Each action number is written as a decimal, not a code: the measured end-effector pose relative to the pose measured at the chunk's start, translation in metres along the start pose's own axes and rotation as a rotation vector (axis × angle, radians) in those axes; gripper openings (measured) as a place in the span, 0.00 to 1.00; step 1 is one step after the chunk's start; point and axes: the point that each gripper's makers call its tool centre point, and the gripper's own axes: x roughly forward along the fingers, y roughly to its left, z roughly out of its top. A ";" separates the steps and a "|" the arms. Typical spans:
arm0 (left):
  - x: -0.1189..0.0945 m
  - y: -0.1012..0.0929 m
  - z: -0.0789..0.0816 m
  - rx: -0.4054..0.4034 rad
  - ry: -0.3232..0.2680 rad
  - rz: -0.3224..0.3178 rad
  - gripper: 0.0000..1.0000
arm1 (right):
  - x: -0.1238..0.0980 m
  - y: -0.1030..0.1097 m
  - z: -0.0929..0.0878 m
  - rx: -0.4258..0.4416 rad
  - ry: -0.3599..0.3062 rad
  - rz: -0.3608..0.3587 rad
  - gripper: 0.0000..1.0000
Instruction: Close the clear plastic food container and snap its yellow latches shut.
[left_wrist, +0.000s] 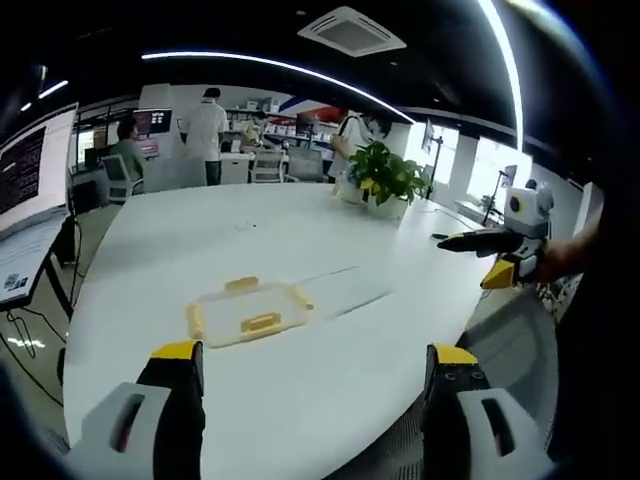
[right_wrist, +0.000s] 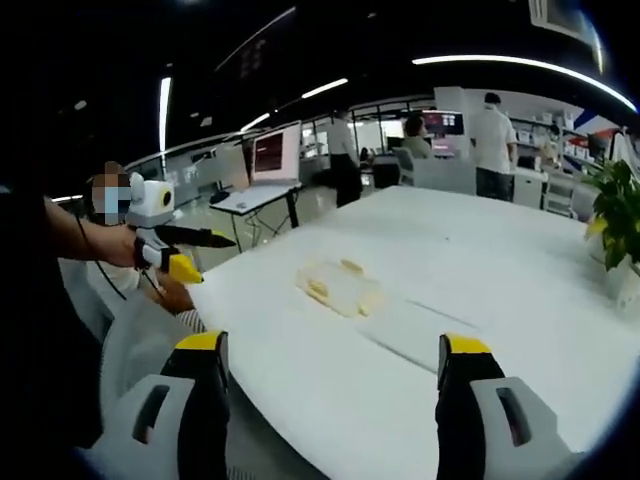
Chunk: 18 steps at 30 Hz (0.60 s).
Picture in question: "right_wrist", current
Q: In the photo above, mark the person's dark clothing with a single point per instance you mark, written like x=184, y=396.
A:
x=40, y=325

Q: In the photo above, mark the large white computer monitor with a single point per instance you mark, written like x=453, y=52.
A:
x=275, y=155

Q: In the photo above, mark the white low cabinet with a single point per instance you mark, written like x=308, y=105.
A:
x=529, y=187

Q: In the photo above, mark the wall screen with red picture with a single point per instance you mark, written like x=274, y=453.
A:
x=445, y=122

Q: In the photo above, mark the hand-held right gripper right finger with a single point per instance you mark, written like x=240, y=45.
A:
x=505, y=430

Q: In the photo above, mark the green potted plant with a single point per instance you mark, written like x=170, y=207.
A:
x=615, y=210

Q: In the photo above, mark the white desk with black legs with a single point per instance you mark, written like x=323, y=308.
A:
x=255, y=197

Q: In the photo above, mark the long curved ceiling light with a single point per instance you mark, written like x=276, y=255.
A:
x=525, y=62

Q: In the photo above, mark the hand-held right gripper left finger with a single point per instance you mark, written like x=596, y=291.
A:
x=150, y=425

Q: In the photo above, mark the yellow plastic buckle part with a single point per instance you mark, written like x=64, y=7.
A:
x=318, y=290

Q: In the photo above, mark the clear plastic bag with snacks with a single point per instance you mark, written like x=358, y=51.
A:
x=371, y=304

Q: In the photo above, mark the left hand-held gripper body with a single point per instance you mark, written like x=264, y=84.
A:
x=150, y=200

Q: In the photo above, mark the person's left hand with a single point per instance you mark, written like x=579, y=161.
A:
x=120, y=250

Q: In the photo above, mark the ceiling strip light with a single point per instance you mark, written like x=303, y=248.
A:
x=165, y=112
x=325, y=88
x=255, y=121

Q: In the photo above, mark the white plant pot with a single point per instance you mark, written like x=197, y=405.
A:
x=630, y=290

